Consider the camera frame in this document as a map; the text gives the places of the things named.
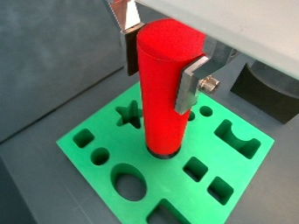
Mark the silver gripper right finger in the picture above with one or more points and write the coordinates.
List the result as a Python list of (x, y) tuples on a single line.
[(197, 75)]

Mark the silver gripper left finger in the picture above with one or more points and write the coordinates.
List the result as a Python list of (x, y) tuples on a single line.
[(130, 24)]

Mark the red cylinder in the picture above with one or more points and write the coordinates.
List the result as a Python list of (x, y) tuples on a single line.
[(169, 46)]

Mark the black curved cradle stand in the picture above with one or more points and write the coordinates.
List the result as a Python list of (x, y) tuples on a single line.
[(270, 90)]

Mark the green shape sorter block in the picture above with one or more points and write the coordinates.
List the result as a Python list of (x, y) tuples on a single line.
[(198, 184)]

